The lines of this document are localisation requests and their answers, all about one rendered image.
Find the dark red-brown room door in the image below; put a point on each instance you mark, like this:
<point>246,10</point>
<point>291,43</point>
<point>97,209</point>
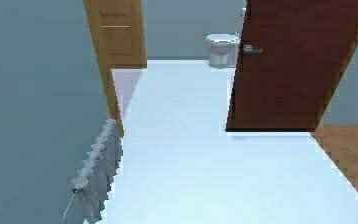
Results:
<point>287,66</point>

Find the light brown wooden door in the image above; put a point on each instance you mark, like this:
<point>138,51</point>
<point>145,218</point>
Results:
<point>120,36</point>

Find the white wall radiator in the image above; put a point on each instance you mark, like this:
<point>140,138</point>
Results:
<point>98,170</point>

